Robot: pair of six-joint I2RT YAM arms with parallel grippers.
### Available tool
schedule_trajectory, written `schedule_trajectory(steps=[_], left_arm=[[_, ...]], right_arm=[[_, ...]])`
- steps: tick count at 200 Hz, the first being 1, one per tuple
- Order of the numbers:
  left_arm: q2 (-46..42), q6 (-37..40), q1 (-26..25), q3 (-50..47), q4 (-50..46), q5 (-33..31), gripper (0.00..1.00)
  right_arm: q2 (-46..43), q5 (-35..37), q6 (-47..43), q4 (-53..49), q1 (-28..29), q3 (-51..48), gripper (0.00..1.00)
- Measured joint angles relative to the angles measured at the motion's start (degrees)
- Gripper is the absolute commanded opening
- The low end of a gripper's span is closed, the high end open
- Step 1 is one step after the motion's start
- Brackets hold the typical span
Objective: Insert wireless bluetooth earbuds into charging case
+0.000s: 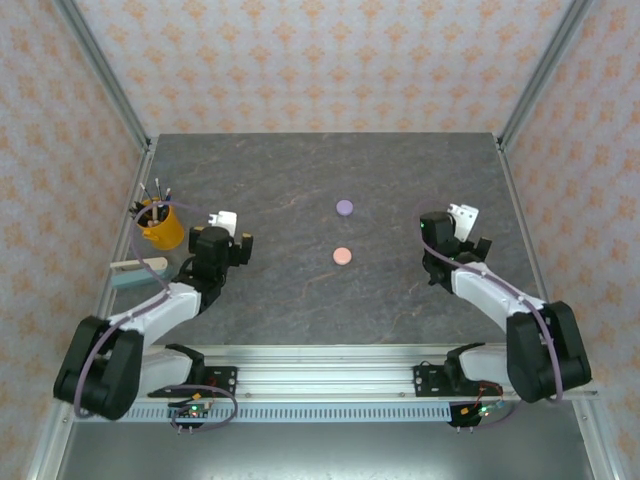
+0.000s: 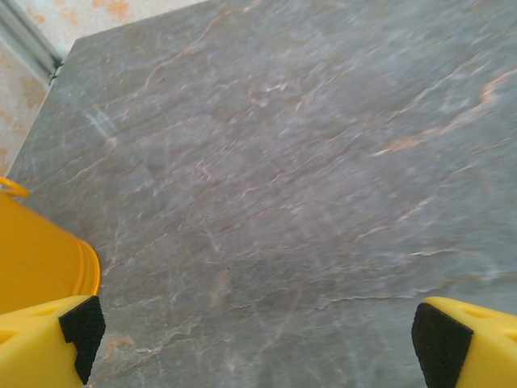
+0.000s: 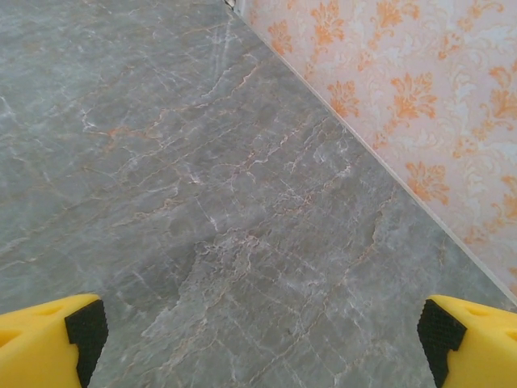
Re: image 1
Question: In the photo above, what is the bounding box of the right aluminium table side rail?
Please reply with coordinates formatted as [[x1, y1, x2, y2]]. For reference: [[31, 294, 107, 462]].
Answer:
[[494, 137, 571, 360]]

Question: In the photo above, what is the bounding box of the grey slotted cable duct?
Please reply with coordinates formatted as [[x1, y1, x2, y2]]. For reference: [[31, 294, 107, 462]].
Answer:
[[74, 405, 451, 424]]

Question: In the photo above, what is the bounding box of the aluminium table side rail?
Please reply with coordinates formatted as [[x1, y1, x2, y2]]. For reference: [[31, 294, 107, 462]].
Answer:
[[79, 139, 159, 361], [494, 137, 571, 360]]

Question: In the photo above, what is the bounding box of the beige and blue stapler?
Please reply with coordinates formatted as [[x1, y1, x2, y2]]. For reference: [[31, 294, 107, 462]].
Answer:
[[108, 256, 176, 292]]

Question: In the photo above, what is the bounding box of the right aluminium frame post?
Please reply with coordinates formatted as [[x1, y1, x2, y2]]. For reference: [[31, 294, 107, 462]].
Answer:
[[498, 0, 596, 152]]

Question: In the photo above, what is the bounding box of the yellow metal pen cup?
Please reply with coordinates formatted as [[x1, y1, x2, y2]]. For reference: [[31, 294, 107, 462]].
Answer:
[[134, 198, 185, 251]]

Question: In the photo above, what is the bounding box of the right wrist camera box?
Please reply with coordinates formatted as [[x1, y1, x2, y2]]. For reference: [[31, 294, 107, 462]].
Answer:
[[447, 202, 480, 242]]

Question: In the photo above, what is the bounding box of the aluminium frame post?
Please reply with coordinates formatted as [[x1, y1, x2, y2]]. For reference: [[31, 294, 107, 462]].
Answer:
[[52, 0, 152, 152], [498, 0, 596, 152]]

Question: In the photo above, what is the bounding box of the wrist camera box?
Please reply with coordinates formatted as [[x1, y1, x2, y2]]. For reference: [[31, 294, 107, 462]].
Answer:
[[208, 210, 239, 235], [447, 202, 480, 242]]

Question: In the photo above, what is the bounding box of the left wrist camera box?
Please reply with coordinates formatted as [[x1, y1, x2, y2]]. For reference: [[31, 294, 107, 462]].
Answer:
[[208, 210, 239, 235]]

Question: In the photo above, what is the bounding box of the left aluminium table side rail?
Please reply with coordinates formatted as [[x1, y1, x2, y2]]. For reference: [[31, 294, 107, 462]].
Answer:
[[79, 139, 159, 361]]

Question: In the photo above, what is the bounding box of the grey metal sheet panel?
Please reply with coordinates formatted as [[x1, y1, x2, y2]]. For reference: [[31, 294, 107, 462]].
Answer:
[[54, 422, 596, 480]]

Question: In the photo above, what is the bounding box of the left aluminium frame post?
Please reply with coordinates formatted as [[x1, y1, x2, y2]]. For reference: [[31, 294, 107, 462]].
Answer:
[[52, 0, 152, 152]]

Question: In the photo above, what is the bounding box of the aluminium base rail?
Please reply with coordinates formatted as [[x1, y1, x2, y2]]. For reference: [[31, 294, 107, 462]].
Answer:
[[52, 343, 601, 402]]

